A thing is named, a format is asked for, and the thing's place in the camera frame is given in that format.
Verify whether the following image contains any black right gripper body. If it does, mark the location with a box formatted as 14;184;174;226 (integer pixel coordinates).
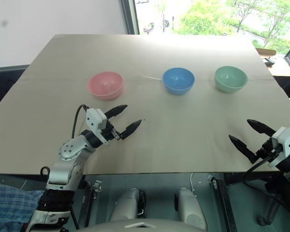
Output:
255;137;280;158

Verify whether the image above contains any small black device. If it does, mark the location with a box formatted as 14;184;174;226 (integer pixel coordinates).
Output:
262;57;276;67

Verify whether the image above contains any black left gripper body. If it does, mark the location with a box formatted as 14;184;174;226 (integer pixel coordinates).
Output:
101;120;123;145

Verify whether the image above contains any pink plastic bowl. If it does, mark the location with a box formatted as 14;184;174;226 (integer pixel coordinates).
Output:
87;71;125;101

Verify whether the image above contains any silver left robot leg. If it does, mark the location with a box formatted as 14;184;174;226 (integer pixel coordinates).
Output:
110;188;147;221

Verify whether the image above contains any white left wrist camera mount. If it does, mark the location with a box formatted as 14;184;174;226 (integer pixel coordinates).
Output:
85;108;112;145

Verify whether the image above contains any dark window frame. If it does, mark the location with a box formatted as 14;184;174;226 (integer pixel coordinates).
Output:
119;0;141;35

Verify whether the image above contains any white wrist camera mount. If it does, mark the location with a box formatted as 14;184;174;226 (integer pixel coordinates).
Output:
268;126;290;170
85;108;112;145

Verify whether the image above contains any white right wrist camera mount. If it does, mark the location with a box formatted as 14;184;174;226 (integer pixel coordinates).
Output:
268;126;290;170

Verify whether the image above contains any blue plaid cloth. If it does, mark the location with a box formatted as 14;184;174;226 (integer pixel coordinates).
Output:
0;183;44;232

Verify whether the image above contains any silver robot leg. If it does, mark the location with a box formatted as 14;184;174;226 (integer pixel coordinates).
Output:
110;188;147;221
174;187;208;231

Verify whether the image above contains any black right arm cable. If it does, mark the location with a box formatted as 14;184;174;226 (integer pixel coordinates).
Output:
241;154;290;219

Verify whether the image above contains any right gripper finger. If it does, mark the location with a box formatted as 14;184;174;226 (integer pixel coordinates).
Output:
246;118;277;139
228;134;258;165

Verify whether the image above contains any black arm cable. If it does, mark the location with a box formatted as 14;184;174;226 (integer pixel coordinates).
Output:
71;104;90;139
241;154;290;219

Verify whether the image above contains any blue plastic bowl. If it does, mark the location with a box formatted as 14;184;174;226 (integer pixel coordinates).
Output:
162;67;195;95

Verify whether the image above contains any green plastic bowl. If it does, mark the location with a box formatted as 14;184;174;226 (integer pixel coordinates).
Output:
214;66;248;94

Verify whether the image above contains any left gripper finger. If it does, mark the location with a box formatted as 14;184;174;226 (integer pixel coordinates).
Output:
105;104;129;120
119;119;143;141

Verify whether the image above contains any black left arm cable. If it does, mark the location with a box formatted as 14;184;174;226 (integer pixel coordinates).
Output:
71;104;90;139

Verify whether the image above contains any wooden side desk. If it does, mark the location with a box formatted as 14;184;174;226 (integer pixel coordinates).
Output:
255;47;290;77

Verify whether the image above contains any silver right robot leg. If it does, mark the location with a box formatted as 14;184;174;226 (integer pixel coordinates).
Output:
174;187;208;231

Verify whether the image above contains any dark low cabinet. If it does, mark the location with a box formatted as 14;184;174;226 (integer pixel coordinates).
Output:
0;63;31;115

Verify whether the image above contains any black metal table leg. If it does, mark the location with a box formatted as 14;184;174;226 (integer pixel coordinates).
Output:
83;179;102;228
207;174;235;232

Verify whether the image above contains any thin white cable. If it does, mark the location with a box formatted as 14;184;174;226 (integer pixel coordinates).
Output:
189;172;196;192

